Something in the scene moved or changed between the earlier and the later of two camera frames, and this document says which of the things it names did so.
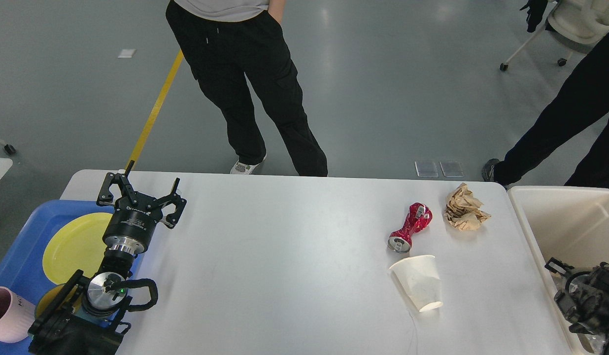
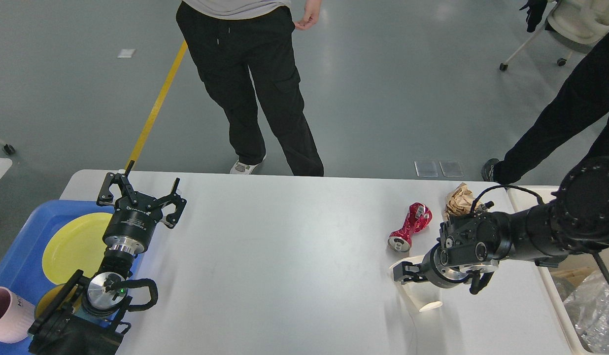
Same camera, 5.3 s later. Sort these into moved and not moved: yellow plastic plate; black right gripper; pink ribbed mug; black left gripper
Moved: black right gripper
Not moved: black left gripper; yellow plastic plate; pink ribbed mug
